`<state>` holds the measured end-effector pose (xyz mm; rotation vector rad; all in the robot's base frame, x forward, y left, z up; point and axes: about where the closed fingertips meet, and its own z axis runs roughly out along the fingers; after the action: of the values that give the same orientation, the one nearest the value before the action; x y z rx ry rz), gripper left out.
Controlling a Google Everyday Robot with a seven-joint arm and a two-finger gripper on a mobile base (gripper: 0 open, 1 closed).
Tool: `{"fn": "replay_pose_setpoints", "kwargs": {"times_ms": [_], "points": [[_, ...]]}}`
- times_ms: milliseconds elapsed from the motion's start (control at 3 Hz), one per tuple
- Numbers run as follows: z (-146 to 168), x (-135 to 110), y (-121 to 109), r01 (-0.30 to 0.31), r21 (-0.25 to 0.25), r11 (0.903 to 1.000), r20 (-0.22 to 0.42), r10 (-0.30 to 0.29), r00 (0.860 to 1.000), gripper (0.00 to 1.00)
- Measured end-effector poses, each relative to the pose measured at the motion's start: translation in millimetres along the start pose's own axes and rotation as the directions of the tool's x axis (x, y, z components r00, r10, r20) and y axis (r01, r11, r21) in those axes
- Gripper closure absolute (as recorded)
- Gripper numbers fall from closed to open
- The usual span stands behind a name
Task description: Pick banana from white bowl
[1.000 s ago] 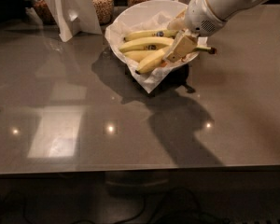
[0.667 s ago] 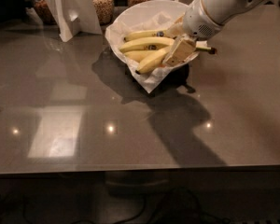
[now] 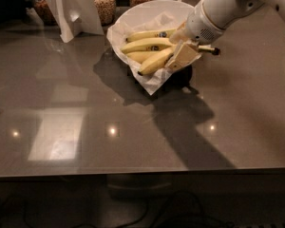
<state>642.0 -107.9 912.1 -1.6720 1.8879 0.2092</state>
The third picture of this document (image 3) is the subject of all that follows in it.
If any white paper liner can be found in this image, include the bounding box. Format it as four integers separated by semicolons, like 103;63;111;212
107;9;191;95

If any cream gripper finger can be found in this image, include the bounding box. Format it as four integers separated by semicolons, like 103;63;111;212
164;43;201;72
169;22;188;44

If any white folded card stand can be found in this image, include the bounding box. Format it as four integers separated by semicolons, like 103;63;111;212
46;0;104;43

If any black cable on floor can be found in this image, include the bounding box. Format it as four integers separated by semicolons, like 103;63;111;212
0;190;236;228

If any left dark glass jar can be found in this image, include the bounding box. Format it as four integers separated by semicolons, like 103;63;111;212
32;0;56;26

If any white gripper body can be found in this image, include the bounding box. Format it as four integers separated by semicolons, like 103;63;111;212
184;0;224;45

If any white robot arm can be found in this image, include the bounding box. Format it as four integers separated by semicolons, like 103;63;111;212
165;0;285;71

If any white bowl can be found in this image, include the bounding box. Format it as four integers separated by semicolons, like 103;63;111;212
114;0;213;72

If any small hidden yellow banana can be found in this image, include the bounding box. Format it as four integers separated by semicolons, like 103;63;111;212
126;51;158;64

